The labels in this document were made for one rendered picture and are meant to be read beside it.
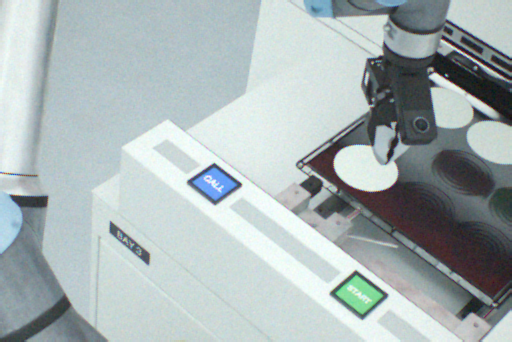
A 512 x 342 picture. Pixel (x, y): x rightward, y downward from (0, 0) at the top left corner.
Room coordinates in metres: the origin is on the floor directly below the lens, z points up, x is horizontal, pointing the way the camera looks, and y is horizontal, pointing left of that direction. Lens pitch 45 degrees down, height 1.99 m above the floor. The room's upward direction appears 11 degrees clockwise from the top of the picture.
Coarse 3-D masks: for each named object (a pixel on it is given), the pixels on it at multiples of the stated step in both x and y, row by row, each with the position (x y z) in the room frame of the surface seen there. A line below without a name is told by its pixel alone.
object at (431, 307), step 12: (300, 216) 1.03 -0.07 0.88; (312, 216) 1.04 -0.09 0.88; (348, 240) 1.01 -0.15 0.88; (348, 252) 0.98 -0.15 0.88; (360, 252) 0.99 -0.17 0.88; (372, 264) 0.97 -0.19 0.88; (384, 264) 0.97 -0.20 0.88; (384, 276) 0.95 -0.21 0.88; (396, 276) 0.96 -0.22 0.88; (396, 288) 0.93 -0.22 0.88; (408, 288) 0.94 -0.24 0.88; (420, 300) 0.92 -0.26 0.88; (432, 300) 0.92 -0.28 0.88; (432, 312) 0.90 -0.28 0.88; (444, 312) 0.91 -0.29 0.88; (444, 324) 0.89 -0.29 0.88; (456, 324) 0.89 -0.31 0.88
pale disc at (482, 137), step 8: (472, 128) 1.28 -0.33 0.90; (480, 128) 1.29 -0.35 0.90; (488, 128) 1.29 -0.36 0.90; (496, 128) 1.30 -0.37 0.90; (504, 128) 1.30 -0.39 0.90; (472, 136) 1.27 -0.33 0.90; (480, 136) 1.27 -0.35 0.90; (488, 136) 1.27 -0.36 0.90; (496, 136) 1.28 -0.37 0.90; (504, 136) 1.28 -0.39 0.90; (472, 144) 1.25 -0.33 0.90; (480, 144) 1.25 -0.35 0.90; (488, 144) 1.25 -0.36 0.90; (496, 144) 1.26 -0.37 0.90; (504, 144) 1.26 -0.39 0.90; (480, 152) 1.23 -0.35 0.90; (488, 152) 1.23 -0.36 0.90; (496, 152) 1.24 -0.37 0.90; (504, 152) 1.24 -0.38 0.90; (496, 160) 1.22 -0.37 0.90; (504, 160) 1.22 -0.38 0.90
